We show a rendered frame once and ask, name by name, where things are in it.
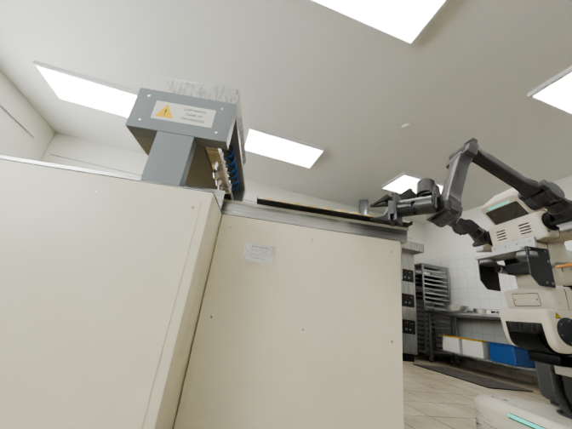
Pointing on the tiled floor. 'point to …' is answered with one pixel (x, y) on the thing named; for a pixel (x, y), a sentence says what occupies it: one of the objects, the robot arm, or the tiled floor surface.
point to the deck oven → (409, 300)
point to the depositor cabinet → (98, 296)
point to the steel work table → (457, 334)
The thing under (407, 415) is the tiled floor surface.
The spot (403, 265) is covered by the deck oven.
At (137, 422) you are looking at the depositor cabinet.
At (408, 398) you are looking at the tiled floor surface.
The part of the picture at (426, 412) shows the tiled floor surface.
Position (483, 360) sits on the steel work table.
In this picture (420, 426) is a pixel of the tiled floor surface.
